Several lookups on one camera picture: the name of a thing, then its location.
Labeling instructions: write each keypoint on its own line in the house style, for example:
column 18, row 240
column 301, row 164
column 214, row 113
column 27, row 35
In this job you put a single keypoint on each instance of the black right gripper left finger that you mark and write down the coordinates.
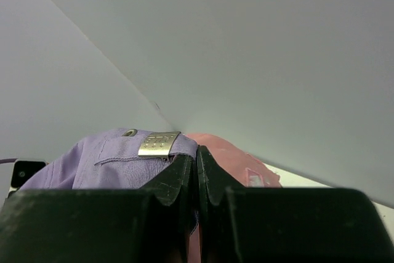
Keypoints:
column 151, row 224

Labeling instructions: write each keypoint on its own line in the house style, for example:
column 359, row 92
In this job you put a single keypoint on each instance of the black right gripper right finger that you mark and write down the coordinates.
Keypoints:
column 321, row 225

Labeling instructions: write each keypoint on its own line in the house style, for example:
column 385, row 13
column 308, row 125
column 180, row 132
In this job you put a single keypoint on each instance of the pink baseball cap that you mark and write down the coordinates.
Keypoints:
column 240, row 164

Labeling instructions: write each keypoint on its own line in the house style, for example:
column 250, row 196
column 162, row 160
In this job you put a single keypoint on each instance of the purple baseball cap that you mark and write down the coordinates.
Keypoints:
column 107, row 160

